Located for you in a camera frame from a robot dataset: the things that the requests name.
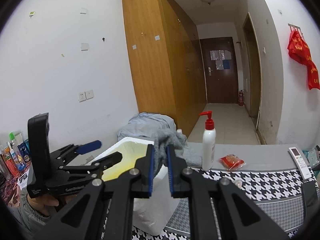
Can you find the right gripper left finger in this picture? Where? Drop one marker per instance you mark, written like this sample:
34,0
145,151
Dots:
104,209

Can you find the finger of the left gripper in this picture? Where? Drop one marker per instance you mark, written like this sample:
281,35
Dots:
88,147
99,166

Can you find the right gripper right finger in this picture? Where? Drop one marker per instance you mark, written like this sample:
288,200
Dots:
218,209

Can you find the green plastic snack bag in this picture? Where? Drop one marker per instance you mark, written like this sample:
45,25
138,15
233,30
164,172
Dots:
238,183

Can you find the yellow mesh sponge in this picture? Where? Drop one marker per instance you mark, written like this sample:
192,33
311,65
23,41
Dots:
131,151

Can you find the person's left hand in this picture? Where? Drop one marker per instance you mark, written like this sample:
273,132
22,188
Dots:
46,203

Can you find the bottles on side shelf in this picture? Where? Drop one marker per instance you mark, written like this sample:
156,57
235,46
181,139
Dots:
15,154

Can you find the red snack packet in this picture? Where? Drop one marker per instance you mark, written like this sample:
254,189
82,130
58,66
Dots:
231,162

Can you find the houndstooth table mat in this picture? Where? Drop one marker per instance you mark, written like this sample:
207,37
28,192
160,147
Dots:
257,185

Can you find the light blue cloth bundle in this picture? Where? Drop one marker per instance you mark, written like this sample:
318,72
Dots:
143,125

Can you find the white lotion pump bottle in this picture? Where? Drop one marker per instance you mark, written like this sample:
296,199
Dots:
208,141

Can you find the black smartphone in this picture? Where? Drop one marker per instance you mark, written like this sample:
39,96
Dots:
310,199

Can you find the white remote control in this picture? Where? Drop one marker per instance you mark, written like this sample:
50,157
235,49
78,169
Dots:
301,164

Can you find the red fire extinguisher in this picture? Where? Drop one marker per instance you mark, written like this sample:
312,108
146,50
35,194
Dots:
241,98

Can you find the wooden wardrobe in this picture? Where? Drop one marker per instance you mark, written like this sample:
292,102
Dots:
165,60

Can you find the brown side door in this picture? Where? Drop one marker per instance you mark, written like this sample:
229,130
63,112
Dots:
254,64

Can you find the dark brown entrance door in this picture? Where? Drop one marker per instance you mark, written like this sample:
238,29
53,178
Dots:
220,69

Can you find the red hanging banner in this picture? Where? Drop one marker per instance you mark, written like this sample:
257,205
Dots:
299,51

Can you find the wall socket and switch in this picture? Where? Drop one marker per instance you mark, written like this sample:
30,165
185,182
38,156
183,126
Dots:
83,96

